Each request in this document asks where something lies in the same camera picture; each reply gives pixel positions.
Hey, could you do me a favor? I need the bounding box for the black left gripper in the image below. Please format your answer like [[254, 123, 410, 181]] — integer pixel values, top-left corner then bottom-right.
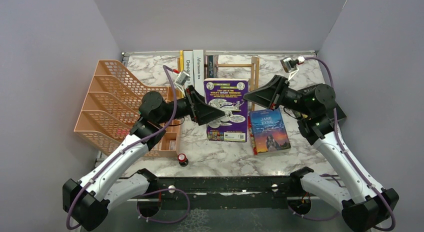
[[157, 85, 226, 126]]

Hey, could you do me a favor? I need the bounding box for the black metal base rail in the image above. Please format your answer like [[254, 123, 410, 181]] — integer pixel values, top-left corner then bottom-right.
[[136, 175, 312, 212]]

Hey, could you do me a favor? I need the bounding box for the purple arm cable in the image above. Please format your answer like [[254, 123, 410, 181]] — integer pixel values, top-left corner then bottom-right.
[[65, 64, 181, 231], [303, 56, 397, 232]]

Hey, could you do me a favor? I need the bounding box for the orange plastic file organizer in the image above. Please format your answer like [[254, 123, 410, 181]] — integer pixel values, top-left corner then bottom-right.
[[74, 60, 174, 156]]

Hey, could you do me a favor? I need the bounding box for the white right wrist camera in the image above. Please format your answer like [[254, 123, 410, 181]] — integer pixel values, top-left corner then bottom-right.
[[280, 56, 305, 74]]

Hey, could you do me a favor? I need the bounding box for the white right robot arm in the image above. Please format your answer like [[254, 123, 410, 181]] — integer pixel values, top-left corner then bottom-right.
[[244, 75, 399, 232]]

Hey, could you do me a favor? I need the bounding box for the wooden book rack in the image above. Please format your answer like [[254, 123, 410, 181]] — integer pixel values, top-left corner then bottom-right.
[[177, 56, 261, 114]]

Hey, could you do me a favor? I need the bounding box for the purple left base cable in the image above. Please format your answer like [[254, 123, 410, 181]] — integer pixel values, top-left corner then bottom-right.
[[136, 186, 192, 225]]

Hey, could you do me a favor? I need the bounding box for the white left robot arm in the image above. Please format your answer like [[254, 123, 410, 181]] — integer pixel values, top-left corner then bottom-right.
[[62, 85, 225, 231]]

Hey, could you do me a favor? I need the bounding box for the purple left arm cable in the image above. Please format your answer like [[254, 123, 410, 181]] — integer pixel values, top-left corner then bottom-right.
[[65, 64, 181, 231]]

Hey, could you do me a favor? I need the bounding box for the blue Jane Eyre book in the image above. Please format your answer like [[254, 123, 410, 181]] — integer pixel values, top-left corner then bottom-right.
[[248, 109, 292, 156]]

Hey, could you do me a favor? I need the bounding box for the red capped small bottle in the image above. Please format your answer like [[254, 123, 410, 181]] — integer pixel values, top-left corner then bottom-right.
[[177, 153, 189, 167]]

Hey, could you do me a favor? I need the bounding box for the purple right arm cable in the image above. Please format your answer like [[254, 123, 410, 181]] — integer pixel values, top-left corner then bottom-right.
[[303, 56, 397, 232]]

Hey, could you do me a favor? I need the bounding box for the Afternoon tea coffee cover book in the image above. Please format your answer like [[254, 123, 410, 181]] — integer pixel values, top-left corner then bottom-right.
[[193, 49, 205, 96]]

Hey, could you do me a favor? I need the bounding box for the white Furniture Decorate book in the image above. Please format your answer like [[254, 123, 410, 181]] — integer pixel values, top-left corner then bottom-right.
[[182, 50, 194, 87]]

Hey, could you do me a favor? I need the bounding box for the purple 52-Storey Treehouse book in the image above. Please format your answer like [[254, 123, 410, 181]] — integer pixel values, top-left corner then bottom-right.
[[203, 78, 249, 143]]

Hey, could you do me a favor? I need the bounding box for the red 13-Storey Treehouse book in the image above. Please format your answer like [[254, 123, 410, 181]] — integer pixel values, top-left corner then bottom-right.
[[247, 115, 258, 156]]

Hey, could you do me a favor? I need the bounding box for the thin yellow book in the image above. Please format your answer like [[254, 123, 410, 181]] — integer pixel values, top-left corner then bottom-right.
[[178, 50, 185, 97]]

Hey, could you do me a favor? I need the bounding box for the floral Little Women book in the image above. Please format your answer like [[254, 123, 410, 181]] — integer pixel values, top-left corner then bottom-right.
[[206, 54, 219, 78]]

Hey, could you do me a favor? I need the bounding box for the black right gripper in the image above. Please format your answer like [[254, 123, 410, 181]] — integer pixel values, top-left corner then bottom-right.
[[243, 74, 313, 116]]

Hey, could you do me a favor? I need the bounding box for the black Moon and Sixpence book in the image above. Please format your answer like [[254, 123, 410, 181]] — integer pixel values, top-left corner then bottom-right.
[[298, 83, 347, 121]]

